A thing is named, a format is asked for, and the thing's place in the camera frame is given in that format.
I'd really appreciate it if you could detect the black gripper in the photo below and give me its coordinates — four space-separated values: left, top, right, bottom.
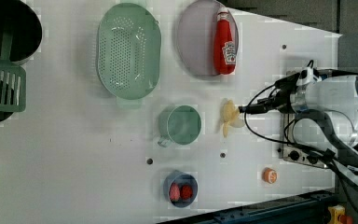
238 73 300 114

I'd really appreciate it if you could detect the peeled plush banana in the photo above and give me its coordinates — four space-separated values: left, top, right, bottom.
222 100 245 138

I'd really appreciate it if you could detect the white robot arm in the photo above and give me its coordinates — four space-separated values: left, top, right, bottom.
239 68 358 189

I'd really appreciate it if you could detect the green mug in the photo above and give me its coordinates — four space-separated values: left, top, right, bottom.
158 105 201 147

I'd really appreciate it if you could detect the black toaster oven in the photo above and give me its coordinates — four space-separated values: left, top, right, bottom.
283 68 358 167

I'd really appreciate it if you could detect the red plush ketchup bottle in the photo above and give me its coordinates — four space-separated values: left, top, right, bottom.
213 7 237 75

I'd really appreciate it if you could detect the orange slice toy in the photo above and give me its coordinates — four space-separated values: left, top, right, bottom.
262 168 277 184

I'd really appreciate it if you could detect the grey round plate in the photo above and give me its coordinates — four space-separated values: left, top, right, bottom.
176 0 239 77

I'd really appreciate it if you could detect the blue bowl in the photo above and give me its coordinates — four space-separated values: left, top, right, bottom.
162 170 198 208

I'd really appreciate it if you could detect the red raspberry toy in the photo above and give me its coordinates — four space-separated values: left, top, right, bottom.
180 185 193 201

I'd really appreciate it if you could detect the red strawberry toy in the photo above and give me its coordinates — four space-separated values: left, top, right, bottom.
169 183 180 202

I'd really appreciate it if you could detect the yellow emergency stop box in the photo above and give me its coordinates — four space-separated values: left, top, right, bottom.
328 205 353 224

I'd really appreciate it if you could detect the green perforated colander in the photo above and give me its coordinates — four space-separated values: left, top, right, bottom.
96 2 161 109

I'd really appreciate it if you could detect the black round pot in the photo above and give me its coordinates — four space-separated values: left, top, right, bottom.
0 0 42 122

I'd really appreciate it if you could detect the green slotted spatula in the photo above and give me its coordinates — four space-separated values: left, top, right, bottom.
0 28 26 113

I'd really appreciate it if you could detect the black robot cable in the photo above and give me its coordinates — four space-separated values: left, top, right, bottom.
243 59 358 224

